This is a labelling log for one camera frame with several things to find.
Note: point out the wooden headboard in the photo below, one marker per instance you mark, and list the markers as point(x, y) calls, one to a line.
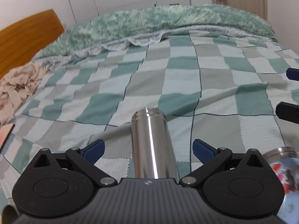
point(23, 39)

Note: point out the beige crumpled clothing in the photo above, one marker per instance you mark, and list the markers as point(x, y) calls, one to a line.
point(17, 85)

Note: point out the green checkered bed blanket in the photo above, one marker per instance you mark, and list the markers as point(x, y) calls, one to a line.
point(220, 88)

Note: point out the pink flat book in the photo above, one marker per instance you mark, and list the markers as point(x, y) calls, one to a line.
point(4, 133)

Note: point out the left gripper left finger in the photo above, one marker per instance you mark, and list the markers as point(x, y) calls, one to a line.
point(83, 160)

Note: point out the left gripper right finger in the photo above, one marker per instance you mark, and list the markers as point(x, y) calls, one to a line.
point(213, 160)

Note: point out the tall stainless steel cup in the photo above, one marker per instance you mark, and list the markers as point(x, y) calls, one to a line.
point(152, 149)

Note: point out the green floral duvet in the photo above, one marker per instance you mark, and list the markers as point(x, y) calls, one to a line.
point(118, 30)

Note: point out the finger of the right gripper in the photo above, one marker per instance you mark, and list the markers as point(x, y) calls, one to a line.
point(292, 74)
point(288, 112)

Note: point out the blue cartoon print cup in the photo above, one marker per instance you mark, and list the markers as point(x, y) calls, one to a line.
point(284, 162)

